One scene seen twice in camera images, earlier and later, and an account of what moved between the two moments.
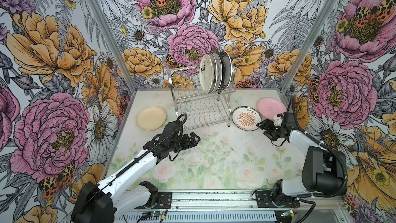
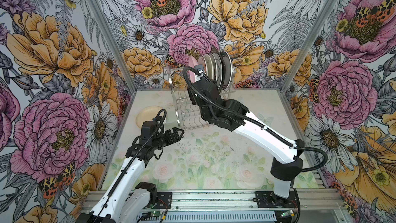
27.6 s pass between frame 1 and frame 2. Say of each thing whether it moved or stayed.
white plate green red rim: stayed
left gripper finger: moved
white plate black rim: stayed
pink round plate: moved
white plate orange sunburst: moved
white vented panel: stayed
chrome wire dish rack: stayed
